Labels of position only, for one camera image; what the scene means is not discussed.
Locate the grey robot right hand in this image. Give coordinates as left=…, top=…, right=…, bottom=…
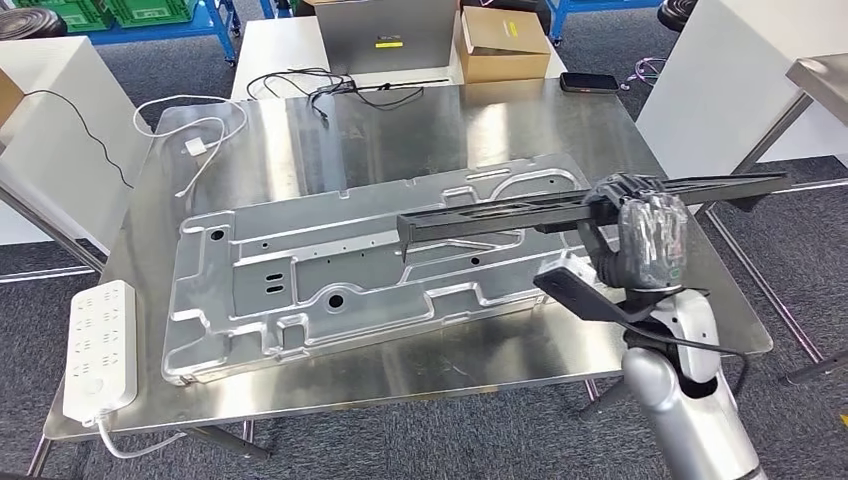
left=577, top=173, right=690, bottom=291

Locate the black plastic panel part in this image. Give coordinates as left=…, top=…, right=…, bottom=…
left=396, top=170, right=794, bottom=263

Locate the stainless steel workbench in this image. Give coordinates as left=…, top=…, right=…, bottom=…
left=26, top=78, right=775, bottom=478

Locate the black smartphone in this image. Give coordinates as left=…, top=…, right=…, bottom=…
left=559, top=71, right=621, bottom=95

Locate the white partition panel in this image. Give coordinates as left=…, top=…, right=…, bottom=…
left=634, top=0, right=848, bottom=180
left=0, top=36, right=157, bottom=256

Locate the black round stool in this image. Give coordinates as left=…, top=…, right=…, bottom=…
left=657, top=0, right=700, bottom=33
left=0, top=7, right=69, bottom=41

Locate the stainless steel table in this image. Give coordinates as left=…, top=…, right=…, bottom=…
left=0, top=135, right=109, bottom=286
left=692, top=52, right=848, bottom=387

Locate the blue metal cart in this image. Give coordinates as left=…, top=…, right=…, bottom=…
left=86, top=0, right=243, bottom=68
left=544, top=0, right=664, bottom=44

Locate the open cardboard box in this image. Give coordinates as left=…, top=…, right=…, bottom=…
left=453, top=6, right=552, bottom=85

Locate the stamped silver metal plate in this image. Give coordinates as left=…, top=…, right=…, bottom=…
left=160, top=153, right=624, bottom=388

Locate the grey laptop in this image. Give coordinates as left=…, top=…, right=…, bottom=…
left=314, top=0, right=462, bottom=77

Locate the white table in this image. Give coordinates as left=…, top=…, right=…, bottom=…
left=229, top=14, right=569, bottom=102

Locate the green plastic crate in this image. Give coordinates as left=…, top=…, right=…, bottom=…
left=105, top=0, right=200, bottom=29
left=13, top=0, right=115, bottom=33

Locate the white power strip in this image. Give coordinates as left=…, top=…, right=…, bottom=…
left=62, top=279, right=139, bottom=427

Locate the brown cardboard box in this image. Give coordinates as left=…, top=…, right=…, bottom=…
left=0, top=66, right=26, bottom=130

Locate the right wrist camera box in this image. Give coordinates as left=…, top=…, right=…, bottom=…
left=533, top=254, right=658, bottom=326

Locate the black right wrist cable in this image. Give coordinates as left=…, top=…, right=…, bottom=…
left=625, top=329, right=751, bottom=399

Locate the coiled cable on floor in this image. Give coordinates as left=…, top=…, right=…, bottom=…
left=622, top=56, right=667, bottom=91

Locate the tangled black cable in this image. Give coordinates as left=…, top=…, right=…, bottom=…
left=245, top=66, right=452, bottom=127

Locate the white charger cable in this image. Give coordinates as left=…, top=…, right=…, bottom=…
left=132, top=94, right=250, bottom=200

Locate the thin black cable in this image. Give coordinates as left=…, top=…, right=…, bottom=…
left=23, top=89, right=136, bottom=190

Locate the white power strip cord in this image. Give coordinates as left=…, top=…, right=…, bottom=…
left=95, top=413, right=190, bottom=460

